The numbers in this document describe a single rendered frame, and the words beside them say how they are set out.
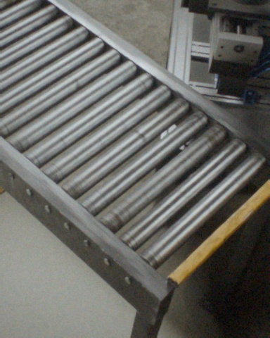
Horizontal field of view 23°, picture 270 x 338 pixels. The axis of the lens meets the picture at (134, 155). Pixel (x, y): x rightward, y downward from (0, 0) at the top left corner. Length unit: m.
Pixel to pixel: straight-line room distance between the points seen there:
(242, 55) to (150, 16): 1.29
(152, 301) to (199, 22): 1.78
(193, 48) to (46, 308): 1.25
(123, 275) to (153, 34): 1.92
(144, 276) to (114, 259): 0.08
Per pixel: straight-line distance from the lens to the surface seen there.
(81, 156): 1.61
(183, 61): 2.74
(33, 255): 2.37
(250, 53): 2.07
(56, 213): 1.52
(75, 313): 2.27
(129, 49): 1.89
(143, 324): 1.56
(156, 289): 1.42
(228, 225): 1.52
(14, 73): 1.81
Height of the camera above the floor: 2.05
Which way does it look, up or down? 50 degrees down
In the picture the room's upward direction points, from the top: 9 degrees clockwise
